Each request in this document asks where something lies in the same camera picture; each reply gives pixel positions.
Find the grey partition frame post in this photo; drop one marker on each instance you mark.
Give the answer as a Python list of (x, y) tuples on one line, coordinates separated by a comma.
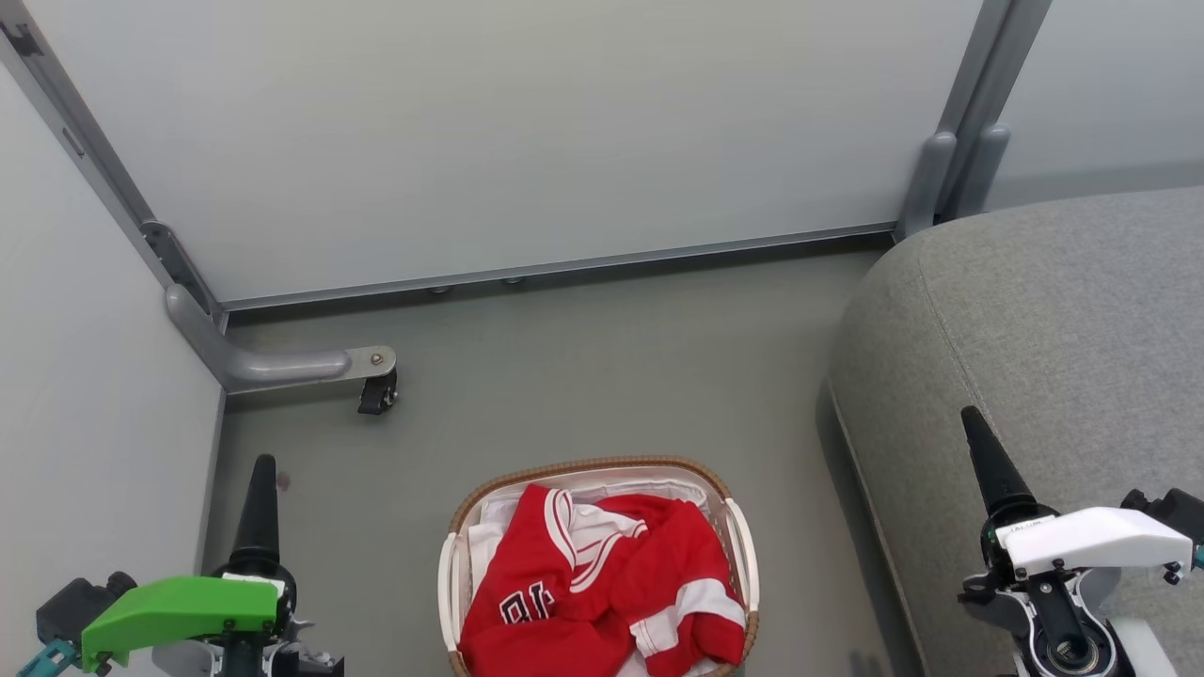
[(103, 150), (969, 103)]

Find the white wicker-rimmed laundry basket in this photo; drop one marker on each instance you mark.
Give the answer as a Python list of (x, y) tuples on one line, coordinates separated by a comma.
[(738, 536)]

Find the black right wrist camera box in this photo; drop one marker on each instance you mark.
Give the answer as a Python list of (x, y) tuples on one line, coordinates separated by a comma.
[(1171, 512)]

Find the black caster wheel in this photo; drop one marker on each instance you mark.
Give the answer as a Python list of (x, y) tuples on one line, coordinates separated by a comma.
[(378, 395)]

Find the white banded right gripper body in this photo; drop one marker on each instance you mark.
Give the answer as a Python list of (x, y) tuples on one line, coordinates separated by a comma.
[(1091, 541)]

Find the white cloth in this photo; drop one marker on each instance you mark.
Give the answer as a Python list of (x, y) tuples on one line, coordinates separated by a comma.
[(489, 550)]

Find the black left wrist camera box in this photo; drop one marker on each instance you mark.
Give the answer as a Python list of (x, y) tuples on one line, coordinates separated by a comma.
[(75, 602)]

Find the grey fabric sofa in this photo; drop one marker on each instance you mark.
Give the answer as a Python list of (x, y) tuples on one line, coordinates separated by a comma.
[(1063, 310)]

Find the grey partition bottom rail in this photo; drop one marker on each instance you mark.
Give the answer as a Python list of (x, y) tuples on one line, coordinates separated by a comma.
[(564, 265)]

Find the grey metal partition foot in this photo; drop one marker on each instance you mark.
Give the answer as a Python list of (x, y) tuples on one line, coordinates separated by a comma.
[(254, 365)]

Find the red and white jersey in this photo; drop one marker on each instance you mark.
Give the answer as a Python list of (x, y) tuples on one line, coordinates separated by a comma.
[(564, 611)]

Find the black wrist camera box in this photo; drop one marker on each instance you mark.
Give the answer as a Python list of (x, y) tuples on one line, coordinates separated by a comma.
[(75, 602), (1171, 512)]

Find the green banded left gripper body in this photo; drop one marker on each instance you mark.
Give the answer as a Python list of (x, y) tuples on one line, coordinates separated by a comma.
[(179, 611)]

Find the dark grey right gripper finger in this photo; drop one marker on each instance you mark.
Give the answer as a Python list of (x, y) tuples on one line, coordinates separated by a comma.
[(995, 470)]

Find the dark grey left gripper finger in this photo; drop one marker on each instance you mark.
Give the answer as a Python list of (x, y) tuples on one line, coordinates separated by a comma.
[(258, 512)]

